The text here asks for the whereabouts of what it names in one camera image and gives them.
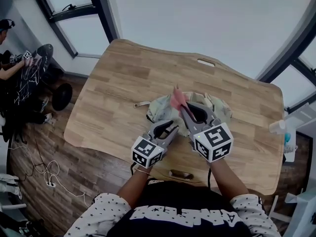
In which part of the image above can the floral patterned pouch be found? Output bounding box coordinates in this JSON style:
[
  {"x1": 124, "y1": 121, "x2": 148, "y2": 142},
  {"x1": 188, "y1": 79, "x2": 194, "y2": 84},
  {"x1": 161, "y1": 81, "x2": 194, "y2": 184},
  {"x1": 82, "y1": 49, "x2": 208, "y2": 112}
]
[{"x1": 283, "y1": 144, "x2": 298, "y2": 154}]

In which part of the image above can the white side table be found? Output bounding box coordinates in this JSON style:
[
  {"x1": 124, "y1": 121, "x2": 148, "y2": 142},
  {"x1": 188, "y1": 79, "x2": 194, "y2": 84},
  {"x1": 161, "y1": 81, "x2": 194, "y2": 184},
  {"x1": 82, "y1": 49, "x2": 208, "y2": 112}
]
[{"x1": 283, "y1": 126, "x2": 297, "y2": 162}]

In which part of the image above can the person's right forearm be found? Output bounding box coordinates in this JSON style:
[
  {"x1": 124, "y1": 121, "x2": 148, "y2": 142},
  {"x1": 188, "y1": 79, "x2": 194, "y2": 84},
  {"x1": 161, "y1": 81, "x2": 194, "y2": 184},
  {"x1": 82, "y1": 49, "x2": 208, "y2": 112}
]
[{"x1": 209, "y1": 158, "x2": 249, "y2": 203}]

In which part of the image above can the white metal frame stand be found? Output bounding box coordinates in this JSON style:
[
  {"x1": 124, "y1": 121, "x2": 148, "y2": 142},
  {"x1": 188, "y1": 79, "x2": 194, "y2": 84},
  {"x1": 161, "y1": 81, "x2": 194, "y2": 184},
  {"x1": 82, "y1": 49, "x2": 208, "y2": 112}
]
[{"x1": 269, "y1": 189, "x2": 316, "y2": 237}]

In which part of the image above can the white grey equipment pack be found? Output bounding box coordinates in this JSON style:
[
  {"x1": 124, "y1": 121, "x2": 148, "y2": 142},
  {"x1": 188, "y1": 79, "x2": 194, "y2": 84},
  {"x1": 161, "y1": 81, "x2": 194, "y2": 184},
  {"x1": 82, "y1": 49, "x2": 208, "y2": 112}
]
[{"x1": 0, "y1": 173, "x2": 28, "y2": 212}]

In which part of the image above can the black white star print shirt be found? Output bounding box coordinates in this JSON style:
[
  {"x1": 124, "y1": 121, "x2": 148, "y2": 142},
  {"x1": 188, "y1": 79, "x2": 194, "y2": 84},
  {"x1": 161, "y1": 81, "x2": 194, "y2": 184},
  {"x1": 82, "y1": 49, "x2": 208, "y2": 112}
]
[{"x1": 64, "y1": 179, "x2": 282, "y2": 237}]

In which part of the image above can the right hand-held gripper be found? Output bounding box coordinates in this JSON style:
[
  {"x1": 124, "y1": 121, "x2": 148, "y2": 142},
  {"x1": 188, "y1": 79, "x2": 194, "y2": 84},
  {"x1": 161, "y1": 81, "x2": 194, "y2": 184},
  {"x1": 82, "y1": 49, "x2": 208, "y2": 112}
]
[{"x1": 180, "y1": 102, "x2": 234, "y2": 163}]

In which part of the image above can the white plastic cup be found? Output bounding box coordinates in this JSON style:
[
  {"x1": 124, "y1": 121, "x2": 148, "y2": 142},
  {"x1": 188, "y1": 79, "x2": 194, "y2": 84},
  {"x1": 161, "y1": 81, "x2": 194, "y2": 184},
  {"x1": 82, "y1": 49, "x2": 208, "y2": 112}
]
[{"x1": 269, "y1": 119, "x2": 287, "y2": 134}]

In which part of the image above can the round black marble table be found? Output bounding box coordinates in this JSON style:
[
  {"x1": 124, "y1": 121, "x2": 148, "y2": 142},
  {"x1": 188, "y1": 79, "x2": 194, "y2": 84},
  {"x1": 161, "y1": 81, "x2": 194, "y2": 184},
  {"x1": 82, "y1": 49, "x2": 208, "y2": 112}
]
[{"x1": 13, "y1": 43, "x2": 74, "y2": 112}]

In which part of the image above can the pink cloth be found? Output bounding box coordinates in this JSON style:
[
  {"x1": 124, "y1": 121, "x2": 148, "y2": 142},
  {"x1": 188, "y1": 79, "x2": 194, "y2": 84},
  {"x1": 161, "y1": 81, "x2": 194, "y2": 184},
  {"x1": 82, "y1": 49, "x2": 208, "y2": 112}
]
[{"x1": 170, "y1": 84, "x2": 198, "y2": 122}]

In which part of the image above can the white floor cable with plug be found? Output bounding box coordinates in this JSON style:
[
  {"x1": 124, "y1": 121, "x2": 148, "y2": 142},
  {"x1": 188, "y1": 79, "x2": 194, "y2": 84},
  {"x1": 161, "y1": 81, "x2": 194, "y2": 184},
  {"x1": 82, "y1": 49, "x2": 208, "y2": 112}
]
[{"x1": 7, "y1": 146, "x2": 92, "y2": 207}]

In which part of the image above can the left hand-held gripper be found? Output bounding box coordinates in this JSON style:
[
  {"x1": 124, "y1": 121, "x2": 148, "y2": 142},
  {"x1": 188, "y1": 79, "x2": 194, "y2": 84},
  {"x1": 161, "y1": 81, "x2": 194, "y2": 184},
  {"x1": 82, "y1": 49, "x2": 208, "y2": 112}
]
[{"x1": 131, "y1": 119, "x2": 180, "y2": 169}]

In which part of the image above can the pale green cartoon print umbrella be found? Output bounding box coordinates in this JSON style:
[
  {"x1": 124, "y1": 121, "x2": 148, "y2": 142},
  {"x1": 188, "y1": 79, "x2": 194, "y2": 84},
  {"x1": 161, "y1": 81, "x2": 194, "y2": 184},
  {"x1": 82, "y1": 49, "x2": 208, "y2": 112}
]
[{"x1": 134, "y1": 91, "x2": 233, "y2": 137}]

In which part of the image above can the person's left forearm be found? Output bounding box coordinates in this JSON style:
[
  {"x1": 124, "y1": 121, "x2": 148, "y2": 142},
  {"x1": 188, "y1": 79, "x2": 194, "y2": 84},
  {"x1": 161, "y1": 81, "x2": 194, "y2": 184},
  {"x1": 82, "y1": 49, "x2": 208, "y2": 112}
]
[{"x1": 116, "y1": 168, "x2": 151, "y2": 209}]

